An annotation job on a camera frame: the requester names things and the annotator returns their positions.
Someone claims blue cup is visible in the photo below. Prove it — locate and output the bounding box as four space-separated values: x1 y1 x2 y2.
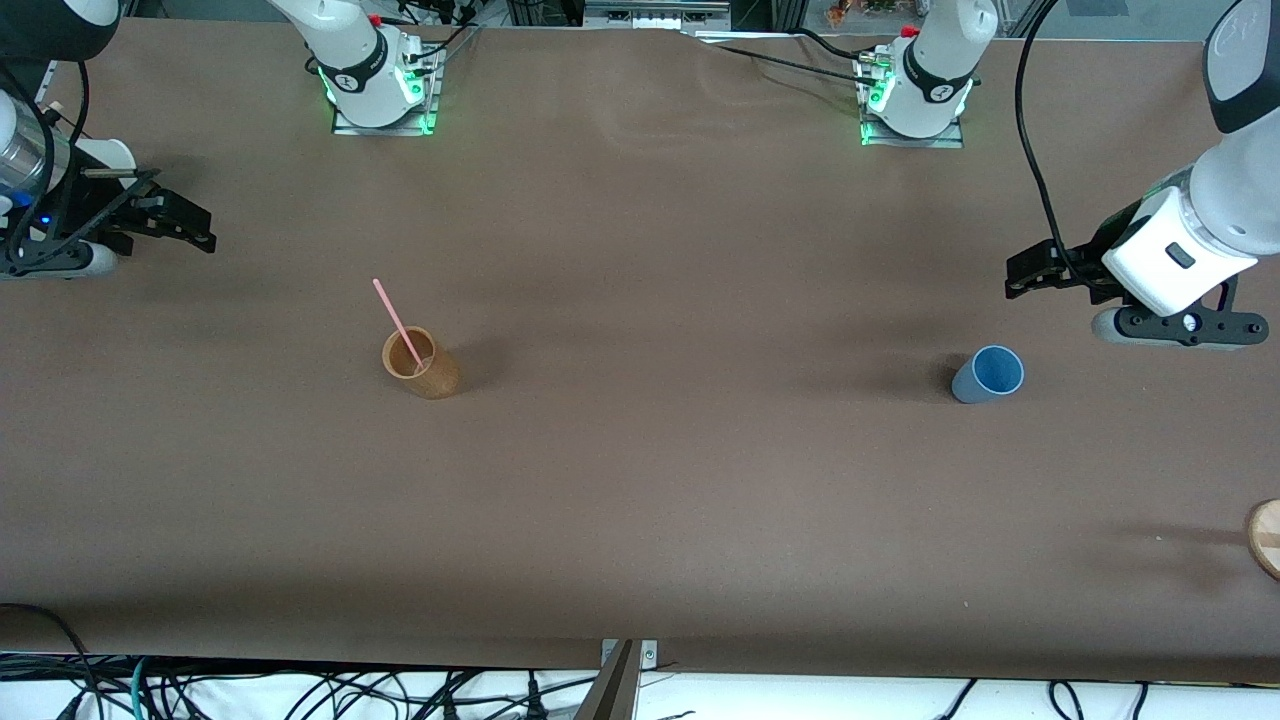
951 345 1026 405

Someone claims pink straw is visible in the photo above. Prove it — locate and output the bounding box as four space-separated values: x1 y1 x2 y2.
372 278 426 373

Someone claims brown wooden cup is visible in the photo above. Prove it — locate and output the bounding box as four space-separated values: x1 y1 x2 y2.
381 326 462 401

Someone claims round wooden disc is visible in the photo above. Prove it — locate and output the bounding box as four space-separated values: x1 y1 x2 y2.
1245 498 1280 581

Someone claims grey metal box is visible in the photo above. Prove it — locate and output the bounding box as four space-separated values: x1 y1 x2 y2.
583 0 731 31

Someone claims grey metal beam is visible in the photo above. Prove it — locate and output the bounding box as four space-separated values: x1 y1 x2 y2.
575 640 641 720

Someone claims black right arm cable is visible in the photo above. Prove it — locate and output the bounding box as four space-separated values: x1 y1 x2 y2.
0 60 93 253

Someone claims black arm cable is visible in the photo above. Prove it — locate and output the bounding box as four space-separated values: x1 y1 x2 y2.
0 60 93 253
1014 0 1101 291

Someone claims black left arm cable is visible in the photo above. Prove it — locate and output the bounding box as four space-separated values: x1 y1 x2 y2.
1014 0 1101 291

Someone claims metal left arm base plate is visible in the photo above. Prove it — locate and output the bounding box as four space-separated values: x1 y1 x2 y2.
857 50 967 150

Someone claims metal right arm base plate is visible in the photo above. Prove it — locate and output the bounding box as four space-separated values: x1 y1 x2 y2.
330 45 442 137

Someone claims black cable on table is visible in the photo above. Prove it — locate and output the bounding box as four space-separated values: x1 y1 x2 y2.
690 28 873 85

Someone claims black looped floor cable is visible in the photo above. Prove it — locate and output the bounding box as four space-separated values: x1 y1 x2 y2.
0 603 103 720

